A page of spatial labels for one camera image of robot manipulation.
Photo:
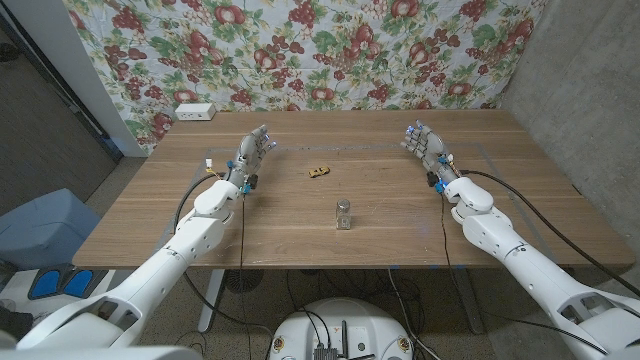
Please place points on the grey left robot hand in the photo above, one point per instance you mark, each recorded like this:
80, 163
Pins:
250, 152

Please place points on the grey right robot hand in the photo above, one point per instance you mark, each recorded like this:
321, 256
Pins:
431, 147

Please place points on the glass salt shaker metal cap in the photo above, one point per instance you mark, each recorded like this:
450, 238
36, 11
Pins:
343, 216

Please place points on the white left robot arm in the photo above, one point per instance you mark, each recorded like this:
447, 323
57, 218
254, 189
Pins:
190, 240

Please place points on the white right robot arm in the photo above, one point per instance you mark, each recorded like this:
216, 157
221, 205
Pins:
500, 240

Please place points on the small yellow toy car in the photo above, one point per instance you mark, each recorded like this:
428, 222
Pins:
319, 172

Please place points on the white power strip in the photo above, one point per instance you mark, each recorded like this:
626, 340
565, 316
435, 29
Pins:
195, 112

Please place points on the fruit print backdrop cloth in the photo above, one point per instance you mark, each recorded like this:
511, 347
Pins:
320, 55

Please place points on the round black floor object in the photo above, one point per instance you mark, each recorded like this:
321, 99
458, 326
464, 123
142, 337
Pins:
244, 281

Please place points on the white table leg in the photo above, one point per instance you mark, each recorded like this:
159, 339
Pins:
211, 300

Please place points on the dark grey table leg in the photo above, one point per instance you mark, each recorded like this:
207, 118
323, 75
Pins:
469, 300

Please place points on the white robot torso base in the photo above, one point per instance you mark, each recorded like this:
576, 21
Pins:
345, 320

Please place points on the blue-grey plastic bin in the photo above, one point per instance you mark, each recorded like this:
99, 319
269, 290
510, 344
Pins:
45, 230

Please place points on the white pedal unit blue pads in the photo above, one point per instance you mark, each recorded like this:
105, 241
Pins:
65, 282

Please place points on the white robot torso rim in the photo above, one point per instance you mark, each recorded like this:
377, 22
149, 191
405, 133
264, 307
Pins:
100, 354

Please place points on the person's dark trouser leg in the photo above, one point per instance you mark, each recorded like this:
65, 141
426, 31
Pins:
15, 322

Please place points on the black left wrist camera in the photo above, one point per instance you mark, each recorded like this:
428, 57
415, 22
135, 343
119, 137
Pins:
253, 182

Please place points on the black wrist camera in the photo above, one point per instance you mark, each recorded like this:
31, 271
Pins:
431, 178
253, 182

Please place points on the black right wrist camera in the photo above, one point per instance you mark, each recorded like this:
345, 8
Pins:
431, 178

